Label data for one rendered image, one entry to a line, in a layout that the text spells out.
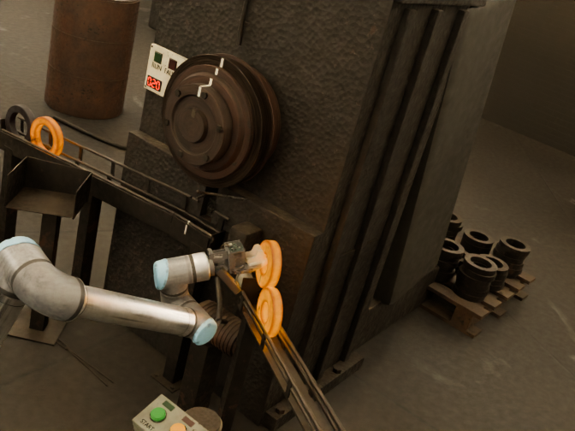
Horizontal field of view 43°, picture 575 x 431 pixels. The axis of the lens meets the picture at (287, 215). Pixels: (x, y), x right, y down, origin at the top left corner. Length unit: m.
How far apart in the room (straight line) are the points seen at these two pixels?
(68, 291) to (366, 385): 1.84
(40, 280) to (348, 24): 1.24
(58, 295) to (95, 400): 1.14
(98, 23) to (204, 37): 2.62
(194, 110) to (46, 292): 0.91
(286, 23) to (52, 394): 1.63
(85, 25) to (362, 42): 3.24
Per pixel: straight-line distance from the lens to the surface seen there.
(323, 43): 2.47
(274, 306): 2.26
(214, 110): 2.47
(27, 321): 3.33
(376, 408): 3.31
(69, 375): 3.08
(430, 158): 3.11
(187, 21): 2.85
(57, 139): 3.30
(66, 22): 5.44
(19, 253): 1.97
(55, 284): 1.90
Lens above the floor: 1.97
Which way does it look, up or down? 25 degrees down
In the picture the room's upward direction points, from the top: 15 degrees clockwise
